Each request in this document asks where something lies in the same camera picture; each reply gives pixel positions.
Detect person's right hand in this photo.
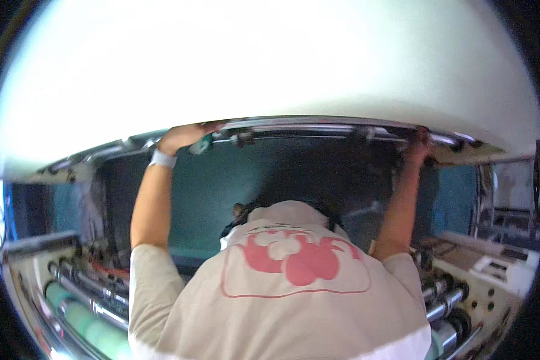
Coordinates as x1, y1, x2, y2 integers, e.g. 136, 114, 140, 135
400, 126, 435, 168

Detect person's left hand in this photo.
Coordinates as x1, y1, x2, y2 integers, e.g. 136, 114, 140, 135
157, 122, 226, 157

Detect long metal shaft bar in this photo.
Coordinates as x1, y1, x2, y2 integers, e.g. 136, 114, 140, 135
36, 116, 484, 177

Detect teal green round object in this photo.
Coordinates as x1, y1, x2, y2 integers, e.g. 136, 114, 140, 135
188, 135, 214, 156

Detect white wrist band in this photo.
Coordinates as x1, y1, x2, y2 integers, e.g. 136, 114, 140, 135
148, 148, 178, 169

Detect large white paper roll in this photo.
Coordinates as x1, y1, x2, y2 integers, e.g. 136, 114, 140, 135
0, 0, 540, 182

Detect white control box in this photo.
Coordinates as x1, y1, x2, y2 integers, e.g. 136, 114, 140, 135
470, 253, 540, 297

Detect metal rollers with black collars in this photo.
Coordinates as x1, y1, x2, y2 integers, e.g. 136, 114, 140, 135
419, 248, 483, 360

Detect beige machine side panel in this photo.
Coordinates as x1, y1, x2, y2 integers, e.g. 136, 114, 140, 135
450, 265, 525, 360

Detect person's body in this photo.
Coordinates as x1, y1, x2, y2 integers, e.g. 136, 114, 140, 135
128, 198, 433, 360

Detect metal machine rollers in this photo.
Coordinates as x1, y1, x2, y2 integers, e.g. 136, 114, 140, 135
47, 256, 131, 331

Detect pale green film roll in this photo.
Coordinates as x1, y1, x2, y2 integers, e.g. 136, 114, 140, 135
44, 280, 132, 360

